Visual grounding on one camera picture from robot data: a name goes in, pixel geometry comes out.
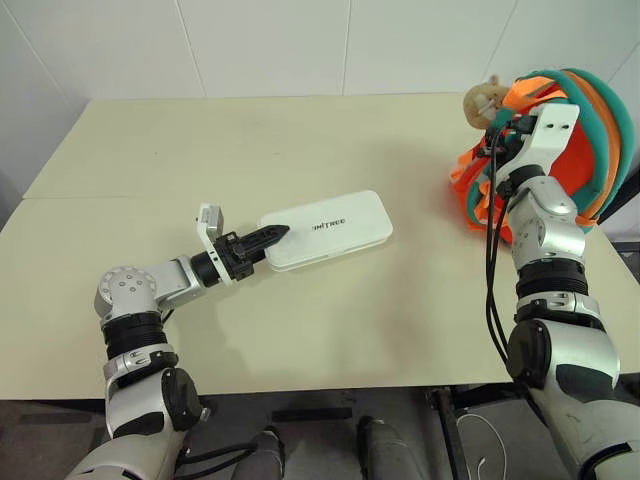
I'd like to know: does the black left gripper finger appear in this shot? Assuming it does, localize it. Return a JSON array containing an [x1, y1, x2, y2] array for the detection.
[[239, 224, 291, 254]]

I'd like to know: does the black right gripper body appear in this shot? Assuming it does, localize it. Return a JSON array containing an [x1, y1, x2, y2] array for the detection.
[[480, 112, 534, 169]]

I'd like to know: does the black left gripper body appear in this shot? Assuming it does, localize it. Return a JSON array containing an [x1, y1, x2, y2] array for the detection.
[[215, 230, 267, 281]]

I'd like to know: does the white rectangular box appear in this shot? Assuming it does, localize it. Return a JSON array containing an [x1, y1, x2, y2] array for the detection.
[[257, 189, 395, 274]]

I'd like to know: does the orange and teal plush toy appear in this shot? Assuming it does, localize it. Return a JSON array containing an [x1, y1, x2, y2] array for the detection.
[[447, 67, 634, 247]]

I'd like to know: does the beige plush toy pendant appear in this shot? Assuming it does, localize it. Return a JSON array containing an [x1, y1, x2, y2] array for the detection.
[[462, 73, 512, 130]]

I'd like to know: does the dark rounded robot leg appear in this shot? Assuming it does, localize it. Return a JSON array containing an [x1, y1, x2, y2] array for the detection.
[[234, 429, 287, 480], [356, 416, 427, 480]]

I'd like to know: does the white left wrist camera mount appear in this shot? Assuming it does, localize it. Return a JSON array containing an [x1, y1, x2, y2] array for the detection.
[[195, 203, 237, 288]]

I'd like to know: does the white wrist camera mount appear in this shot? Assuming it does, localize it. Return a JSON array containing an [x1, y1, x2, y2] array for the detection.
[[498, 101, 582, 177], [195, 203, 237, 288]]

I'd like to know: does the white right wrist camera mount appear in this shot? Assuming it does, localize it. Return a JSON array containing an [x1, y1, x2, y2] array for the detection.
[[498, 101, 582, 177]]

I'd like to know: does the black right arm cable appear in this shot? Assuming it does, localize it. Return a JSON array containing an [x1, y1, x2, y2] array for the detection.
[[481, 113, 540, 397]]

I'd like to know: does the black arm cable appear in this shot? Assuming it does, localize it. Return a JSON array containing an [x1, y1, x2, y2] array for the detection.
[[160, 308, 262, 460], [481, 113, 540, 397]]

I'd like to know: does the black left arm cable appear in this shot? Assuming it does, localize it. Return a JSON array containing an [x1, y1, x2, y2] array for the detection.
[[160, 308, 262, 460]]

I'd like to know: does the black metal table frame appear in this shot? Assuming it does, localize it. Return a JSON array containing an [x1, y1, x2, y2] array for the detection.
[[424, 383, 525, 480]]

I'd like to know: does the thin white cable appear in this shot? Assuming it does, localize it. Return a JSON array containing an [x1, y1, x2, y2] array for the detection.
[[457, 408, 507, 480]]

